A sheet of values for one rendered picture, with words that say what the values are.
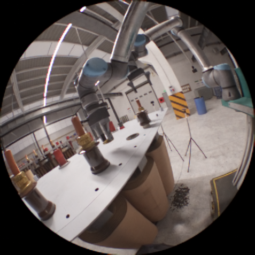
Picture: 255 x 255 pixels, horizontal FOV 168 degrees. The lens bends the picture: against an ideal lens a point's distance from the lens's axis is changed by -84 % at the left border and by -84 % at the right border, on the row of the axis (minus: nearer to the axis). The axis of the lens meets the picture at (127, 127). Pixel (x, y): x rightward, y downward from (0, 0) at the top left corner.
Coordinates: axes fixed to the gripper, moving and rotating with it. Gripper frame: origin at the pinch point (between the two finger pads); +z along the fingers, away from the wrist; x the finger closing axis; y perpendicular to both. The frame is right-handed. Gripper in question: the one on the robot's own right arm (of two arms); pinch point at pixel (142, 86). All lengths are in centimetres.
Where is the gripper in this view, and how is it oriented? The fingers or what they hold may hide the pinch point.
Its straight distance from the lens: 66.3
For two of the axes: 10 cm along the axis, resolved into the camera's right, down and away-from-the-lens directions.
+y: 5.4, -3.7, 7.5
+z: 4.1, 9.0, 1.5
